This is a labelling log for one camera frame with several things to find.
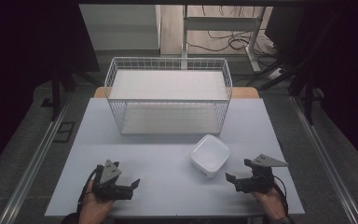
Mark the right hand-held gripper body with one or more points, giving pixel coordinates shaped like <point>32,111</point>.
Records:
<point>258,180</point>

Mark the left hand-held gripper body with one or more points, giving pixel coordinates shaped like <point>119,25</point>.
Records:
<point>109,174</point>

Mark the white square bowl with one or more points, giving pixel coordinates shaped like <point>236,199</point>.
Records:
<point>209,154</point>

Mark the person's right hand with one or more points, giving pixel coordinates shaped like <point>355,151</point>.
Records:
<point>270,203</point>

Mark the person's left hand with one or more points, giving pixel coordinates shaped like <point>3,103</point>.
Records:
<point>93,207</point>

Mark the black stand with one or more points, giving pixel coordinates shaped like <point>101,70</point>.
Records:
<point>56,93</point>
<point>307,93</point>

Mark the white power strip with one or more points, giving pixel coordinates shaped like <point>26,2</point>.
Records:
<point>275,73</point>

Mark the white cabinet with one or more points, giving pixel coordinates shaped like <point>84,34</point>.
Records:
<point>121,26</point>

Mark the metal floor rail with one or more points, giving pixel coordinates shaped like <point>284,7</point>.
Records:
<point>34,161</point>
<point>326,158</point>

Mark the white metal desk frame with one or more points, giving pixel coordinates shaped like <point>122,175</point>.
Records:
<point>220,23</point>

